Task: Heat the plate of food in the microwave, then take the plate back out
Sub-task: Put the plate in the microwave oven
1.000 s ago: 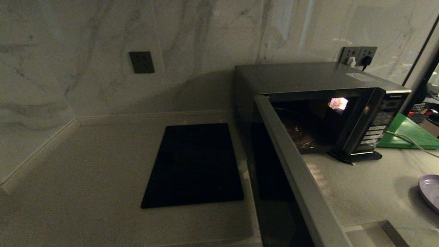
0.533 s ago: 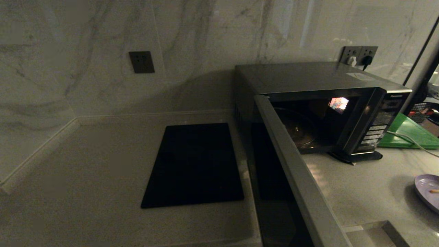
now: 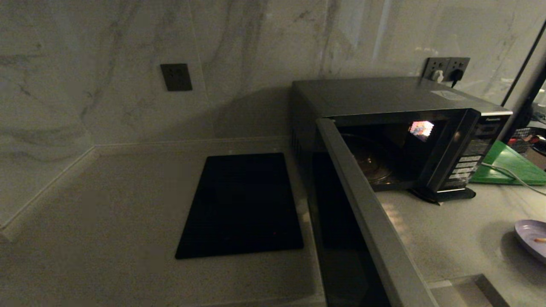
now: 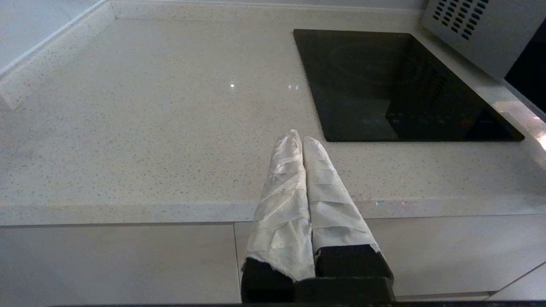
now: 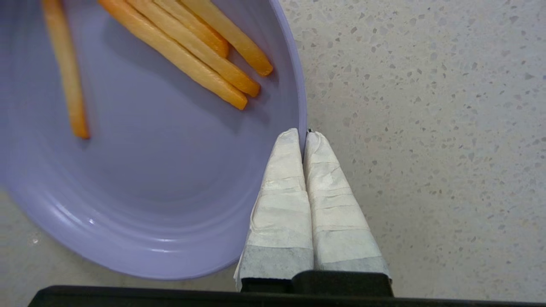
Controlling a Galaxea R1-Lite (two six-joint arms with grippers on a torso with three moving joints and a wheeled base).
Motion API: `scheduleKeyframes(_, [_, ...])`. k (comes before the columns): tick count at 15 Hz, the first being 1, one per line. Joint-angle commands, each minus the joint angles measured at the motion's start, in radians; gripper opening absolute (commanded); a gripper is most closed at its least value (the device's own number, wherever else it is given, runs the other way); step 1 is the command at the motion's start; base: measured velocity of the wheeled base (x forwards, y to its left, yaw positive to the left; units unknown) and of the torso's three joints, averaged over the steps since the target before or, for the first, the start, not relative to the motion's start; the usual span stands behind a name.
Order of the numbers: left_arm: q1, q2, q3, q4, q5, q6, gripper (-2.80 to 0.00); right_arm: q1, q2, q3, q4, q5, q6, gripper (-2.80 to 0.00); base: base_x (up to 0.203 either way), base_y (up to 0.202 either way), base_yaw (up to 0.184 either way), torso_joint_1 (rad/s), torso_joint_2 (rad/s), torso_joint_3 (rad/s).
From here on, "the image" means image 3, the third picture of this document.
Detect black rubber pad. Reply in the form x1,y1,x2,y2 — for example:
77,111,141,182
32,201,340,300
407,185,477,205

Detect purple plastic plate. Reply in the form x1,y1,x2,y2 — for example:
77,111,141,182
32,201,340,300
514,220,546,263

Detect glass microwave turntable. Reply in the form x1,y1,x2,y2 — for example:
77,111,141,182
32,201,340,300
341,133,395,184

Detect silver black microwave oven body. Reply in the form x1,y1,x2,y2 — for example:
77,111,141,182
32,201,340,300
291,76,514,203

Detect white power cable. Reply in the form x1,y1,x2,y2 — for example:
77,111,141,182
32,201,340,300
481,162,546,197

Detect black wire basket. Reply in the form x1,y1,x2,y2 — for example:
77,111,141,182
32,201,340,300
510,127,546,154

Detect green plastic cutting board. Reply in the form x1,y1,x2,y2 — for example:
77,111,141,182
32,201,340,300
469,141,546,186

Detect black glass induction cooktop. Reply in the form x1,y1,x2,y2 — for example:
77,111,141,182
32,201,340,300
175,152,305,260

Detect dark grey single wall socket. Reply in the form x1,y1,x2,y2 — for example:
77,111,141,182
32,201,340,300
160,63,193,91

